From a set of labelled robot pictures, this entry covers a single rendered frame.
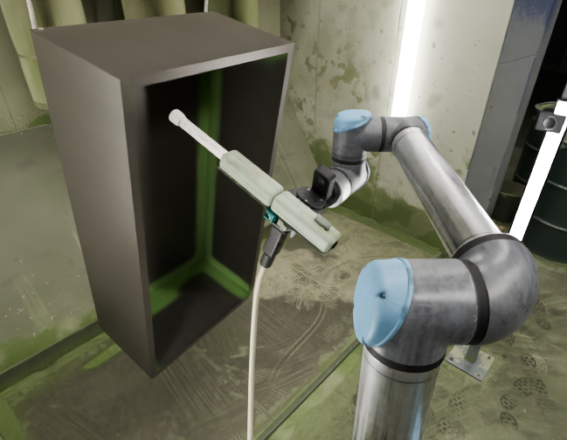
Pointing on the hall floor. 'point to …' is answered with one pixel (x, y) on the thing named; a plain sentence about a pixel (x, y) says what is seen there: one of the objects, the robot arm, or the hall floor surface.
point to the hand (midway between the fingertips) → (281, 219)
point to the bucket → (504, 206)
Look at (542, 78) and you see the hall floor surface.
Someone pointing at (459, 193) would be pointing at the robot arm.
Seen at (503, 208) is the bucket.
